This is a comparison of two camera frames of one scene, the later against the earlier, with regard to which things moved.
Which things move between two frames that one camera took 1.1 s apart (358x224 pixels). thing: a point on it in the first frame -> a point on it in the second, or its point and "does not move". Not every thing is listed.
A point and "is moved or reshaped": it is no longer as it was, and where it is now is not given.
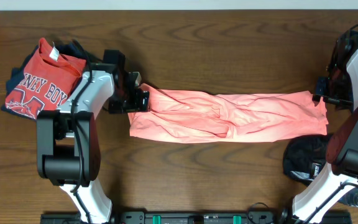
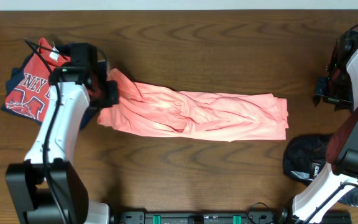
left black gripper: x=137 y=106 -> x=114 y=86
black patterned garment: x=304 y=155 does not move
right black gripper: x=320 y=90 does not move
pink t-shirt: x=237 y=118 is moved or reshaped
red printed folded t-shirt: x=46 y=83 does not move
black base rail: x=194 y=217 does not move
